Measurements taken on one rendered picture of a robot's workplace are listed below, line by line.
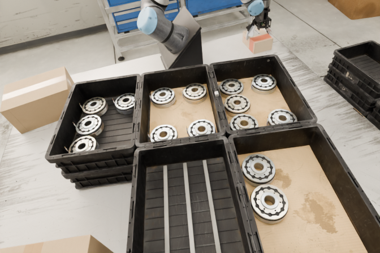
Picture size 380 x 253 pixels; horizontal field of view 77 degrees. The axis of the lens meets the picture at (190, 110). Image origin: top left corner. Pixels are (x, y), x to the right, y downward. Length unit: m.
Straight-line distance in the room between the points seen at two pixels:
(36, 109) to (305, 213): 1.19
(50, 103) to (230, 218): 0.97
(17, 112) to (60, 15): 2.56
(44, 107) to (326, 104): 1.33
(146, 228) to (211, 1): 2.57
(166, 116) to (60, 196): 0.52
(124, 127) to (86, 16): 2.87
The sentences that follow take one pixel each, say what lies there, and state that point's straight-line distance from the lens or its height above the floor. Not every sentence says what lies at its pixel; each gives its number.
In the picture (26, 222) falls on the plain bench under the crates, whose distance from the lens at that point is 1.13.
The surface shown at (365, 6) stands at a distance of 3.71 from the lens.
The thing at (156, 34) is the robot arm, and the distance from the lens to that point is 1.21.
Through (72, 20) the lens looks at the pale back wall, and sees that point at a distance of 3.78.
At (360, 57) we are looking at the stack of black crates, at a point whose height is 0.49.
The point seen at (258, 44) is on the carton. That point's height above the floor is 0.76.
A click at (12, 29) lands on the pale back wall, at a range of 4.00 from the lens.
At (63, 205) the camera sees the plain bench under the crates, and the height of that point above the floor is 0.70.
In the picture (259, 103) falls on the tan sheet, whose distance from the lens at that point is 1.02.
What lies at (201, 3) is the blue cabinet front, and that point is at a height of 0.44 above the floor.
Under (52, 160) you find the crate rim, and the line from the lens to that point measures 0.91.
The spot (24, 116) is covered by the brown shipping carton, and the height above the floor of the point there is 0.80.
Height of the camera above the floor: 1.54
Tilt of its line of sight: 46 degrees down
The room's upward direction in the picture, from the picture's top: 9 degrees counter-clockwise
